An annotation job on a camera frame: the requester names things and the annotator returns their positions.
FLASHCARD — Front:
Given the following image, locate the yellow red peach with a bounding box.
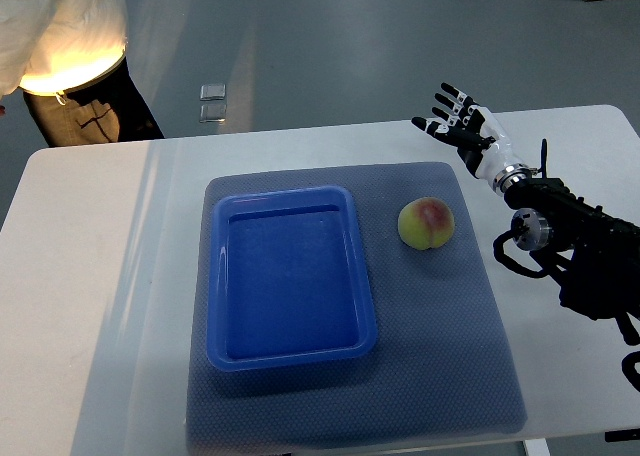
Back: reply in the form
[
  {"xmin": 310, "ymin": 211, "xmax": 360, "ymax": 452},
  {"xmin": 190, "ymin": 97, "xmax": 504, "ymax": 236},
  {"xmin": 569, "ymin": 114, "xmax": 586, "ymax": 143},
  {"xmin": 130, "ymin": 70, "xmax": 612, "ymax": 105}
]
[{"xmin": 397, "ymin": 197, "xmax": 455, "ymax": 251}]

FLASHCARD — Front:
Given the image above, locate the blue plastic tray plate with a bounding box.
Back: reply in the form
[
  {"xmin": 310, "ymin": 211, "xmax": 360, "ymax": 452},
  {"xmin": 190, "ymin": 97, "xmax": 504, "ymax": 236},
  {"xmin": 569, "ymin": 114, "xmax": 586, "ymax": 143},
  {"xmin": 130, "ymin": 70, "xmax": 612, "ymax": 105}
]
[{"xmin": 206, "ymin": 186, "xmax": 378, "ymax": 372}]

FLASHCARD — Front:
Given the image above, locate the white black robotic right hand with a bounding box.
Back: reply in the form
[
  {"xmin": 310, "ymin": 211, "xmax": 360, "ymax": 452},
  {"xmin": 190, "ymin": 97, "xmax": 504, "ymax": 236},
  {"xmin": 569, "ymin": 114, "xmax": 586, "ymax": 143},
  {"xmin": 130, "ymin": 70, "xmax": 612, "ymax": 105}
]
[{"xmin": 411, "ymin": 83, "xmax": 515, "ymax": 183}]

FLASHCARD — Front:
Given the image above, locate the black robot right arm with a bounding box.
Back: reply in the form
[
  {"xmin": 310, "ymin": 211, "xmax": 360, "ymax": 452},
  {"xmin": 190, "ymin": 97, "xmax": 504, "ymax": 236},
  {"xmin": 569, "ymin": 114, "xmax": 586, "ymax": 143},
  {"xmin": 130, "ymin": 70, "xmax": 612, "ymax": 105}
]
[{"xmin": 493, "ymin": 141, "xmax": 639, "ymax": 348}]

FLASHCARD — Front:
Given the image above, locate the grey blue table mat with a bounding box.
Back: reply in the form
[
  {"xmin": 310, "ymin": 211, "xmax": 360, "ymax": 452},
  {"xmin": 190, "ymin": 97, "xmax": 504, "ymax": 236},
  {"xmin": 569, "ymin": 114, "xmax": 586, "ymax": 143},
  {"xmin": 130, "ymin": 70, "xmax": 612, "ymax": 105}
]
[{"xmin": 186, "ymin": 162, "xmax": 527, "ymax": 455}]

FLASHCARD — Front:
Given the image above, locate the upper metal floor plate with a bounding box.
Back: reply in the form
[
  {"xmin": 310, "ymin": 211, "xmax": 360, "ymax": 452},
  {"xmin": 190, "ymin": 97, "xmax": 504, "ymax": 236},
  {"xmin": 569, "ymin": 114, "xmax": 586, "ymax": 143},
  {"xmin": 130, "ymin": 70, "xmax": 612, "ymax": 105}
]
[{"xmin": 200, "ymin": 83, "xmax": 226, "ymax": 101}]

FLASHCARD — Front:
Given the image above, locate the person in white shirt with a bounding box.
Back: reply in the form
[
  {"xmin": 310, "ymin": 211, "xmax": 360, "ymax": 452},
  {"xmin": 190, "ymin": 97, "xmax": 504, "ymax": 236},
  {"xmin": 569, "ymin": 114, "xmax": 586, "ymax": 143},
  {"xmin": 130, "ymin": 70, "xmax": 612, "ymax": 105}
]
[{"xmin": 1, "ymin": 0, "xmax": 163, "ymax": 147}]

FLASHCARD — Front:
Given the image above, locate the white table leg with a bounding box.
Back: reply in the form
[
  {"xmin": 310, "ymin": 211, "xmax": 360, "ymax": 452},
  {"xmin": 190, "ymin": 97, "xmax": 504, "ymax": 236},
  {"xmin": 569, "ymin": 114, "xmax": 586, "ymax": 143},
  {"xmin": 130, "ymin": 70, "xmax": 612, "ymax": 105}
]
[{"xmin": 522, "ymin": 438, "xmax": 551, "ymax": 456}]

